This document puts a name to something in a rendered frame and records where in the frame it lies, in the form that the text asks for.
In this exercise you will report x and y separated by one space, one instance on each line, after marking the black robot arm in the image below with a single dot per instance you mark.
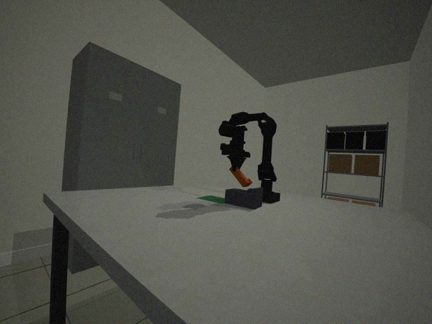
268 129

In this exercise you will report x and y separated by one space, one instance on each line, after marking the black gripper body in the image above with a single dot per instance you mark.
237 149

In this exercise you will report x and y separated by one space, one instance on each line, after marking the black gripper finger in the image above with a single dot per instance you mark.
234 162
241 161

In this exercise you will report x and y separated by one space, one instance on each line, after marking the orange l-shaped part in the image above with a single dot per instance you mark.
241 178

